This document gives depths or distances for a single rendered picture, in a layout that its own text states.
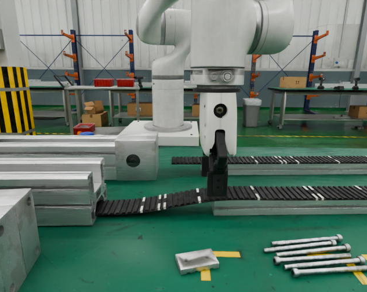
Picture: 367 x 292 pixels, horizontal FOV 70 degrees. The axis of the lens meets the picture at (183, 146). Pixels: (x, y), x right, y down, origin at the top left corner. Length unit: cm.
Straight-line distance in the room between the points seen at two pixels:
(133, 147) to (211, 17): 33
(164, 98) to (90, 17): 778
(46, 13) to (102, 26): 161
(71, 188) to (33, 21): 900
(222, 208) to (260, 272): 14
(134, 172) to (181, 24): 57
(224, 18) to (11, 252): 38
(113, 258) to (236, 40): 34
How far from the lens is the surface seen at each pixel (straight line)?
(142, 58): 819
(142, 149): 59
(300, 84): 583
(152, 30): 96
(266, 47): 44
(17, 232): 36
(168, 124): 98
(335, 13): 919
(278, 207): 50
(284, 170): 69
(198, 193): 48
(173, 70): 97
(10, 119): 384
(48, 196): 46
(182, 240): 41
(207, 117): 39
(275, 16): 43
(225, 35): 39
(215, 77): 39
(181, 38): 99
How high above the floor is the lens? 101
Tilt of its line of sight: 15 degrees down
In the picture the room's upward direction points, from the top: straight up
